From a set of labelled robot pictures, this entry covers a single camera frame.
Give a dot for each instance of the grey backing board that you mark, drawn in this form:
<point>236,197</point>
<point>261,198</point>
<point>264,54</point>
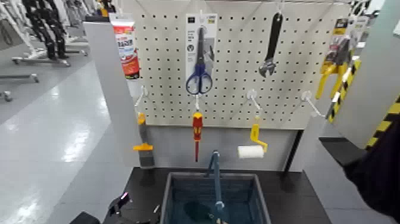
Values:
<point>225,144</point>

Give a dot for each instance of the red and white tube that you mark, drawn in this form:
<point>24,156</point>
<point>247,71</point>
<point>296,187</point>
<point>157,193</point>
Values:
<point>126,47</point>

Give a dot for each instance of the blue scissors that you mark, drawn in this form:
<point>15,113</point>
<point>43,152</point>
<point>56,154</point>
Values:
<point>200,67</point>

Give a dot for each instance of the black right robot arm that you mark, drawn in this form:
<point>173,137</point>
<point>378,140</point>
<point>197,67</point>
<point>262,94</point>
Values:
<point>381,181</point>

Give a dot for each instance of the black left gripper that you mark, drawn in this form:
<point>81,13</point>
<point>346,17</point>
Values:
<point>140,220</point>

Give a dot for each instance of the yellow pliers in package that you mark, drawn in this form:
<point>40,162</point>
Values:
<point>339,54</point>

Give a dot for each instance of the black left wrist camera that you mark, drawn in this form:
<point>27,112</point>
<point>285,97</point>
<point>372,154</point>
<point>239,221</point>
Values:
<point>118,203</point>

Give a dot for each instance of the grey partition panel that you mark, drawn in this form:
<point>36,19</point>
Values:
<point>109,78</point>

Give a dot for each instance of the orange and grey scraper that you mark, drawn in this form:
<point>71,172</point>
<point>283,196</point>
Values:
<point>143,147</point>

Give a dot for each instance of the black robot on stand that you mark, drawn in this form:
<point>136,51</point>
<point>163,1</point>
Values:
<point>47,28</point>

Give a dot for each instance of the red yellow screwdriver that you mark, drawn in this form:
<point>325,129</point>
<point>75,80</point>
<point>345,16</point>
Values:
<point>197,125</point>

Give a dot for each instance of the black adjustable wrench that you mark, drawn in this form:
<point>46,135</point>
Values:
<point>275,31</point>

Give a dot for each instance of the white robot on stand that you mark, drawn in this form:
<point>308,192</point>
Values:
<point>18,28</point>

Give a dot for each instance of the white pegboard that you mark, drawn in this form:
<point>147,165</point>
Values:
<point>232,50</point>

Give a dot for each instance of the grey panel with hazard tape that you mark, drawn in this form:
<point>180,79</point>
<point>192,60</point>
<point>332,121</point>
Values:
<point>375,78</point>

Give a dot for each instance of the white pegboard hook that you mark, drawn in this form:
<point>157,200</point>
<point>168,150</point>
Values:
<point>307,97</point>
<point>252,95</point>
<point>197,101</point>
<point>142,94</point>

